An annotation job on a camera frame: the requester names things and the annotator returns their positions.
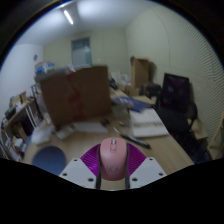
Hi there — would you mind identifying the ceiling tube light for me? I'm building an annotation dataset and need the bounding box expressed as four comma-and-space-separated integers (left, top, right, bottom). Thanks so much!
63, 9, 75, 26

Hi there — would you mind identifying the black office chair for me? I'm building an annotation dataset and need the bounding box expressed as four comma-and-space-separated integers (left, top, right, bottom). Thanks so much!
155, 72, 201, 161

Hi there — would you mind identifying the white remote control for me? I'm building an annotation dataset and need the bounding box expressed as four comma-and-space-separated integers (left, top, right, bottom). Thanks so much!
55, 124, 75, 140

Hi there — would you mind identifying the blue folder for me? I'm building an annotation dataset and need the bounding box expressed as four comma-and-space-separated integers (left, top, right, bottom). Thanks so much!
127, 97, 153, 113

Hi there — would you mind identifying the frosted window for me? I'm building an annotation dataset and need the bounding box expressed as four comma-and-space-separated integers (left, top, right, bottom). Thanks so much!
70, 36, 93, 67

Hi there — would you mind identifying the tall brown cardboard box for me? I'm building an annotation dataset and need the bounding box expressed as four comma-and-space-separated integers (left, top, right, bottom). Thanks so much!
130, 56, 150, 90

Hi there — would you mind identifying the large brown cardboard box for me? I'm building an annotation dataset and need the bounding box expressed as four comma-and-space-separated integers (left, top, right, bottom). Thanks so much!
38, 65, 113, 128

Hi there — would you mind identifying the black pen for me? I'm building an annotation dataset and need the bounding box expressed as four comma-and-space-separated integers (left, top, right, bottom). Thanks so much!
112, 126, 151, 150

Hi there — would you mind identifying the white printed paper sheet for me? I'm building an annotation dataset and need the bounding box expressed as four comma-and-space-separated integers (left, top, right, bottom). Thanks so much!
72, 121, 110, 134

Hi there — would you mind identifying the white open book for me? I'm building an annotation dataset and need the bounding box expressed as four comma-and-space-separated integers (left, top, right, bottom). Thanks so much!
128, 107, 170, 139

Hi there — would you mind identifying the clear plastic bag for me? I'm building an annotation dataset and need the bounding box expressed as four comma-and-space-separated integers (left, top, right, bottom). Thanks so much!
31, 124, 55, 146

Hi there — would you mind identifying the cluttered shelf unit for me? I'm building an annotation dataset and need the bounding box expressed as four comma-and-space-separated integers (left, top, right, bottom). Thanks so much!
0, 89, 43, 161

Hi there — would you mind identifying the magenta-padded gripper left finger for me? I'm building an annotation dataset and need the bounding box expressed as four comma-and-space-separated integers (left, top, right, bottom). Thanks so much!
59, 143, 103, 191

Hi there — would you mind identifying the pink computer mouse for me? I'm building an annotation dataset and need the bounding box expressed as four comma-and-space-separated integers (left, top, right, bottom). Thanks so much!
99, 137, 129, 182

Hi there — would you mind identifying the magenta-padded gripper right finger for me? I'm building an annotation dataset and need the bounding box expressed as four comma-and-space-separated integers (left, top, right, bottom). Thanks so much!
124, 143, 168, 190

